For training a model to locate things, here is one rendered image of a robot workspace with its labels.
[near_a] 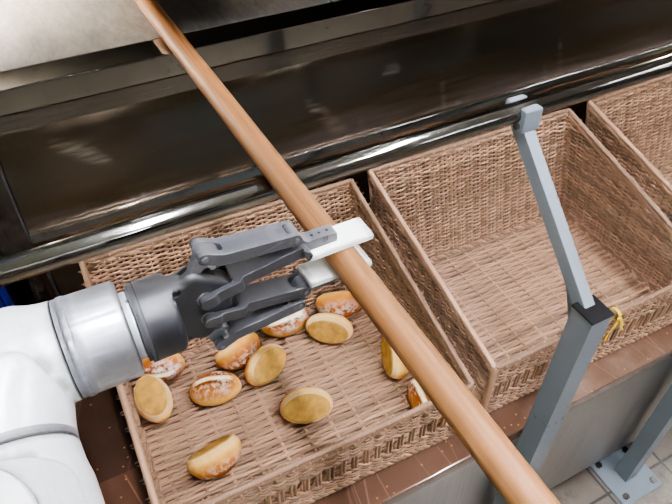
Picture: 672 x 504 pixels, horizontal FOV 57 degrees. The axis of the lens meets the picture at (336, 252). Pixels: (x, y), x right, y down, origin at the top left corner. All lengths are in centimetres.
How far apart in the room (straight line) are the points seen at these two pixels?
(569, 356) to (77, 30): 94
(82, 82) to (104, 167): 15
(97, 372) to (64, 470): 9
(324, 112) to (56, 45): 47
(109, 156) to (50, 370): 62
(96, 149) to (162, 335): 60
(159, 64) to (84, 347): 60
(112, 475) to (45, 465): 74
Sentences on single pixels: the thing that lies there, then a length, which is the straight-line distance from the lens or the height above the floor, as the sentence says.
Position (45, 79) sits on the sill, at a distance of 103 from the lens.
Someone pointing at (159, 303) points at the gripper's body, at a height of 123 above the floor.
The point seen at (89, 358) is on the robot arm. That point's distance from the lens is 54.
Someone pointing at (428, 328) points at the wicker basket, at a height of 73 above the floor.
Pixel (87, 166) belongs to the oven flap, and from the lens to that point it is 111.
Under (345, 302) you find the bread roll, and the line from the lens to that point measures 131.
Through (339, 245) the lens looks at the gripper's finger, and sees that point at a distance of 60.
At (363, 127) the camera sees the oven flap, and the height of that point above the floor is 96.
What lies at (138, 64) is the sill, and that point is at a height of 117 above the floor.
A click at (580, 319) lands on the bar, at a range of 96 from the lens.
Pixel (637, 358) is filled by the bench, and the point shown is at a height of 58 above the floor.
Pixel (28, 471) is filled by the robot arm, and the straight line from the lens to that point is 49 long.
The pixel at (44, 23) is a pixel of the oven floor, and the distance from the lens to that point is 121.
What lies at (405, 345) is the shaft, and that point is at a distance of 53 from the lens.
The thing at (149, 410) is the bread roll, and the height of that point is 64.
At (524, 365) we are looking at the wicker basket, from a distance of 119.
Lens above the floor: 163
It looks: 44 degrees down
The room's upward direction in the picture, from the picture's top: straight up
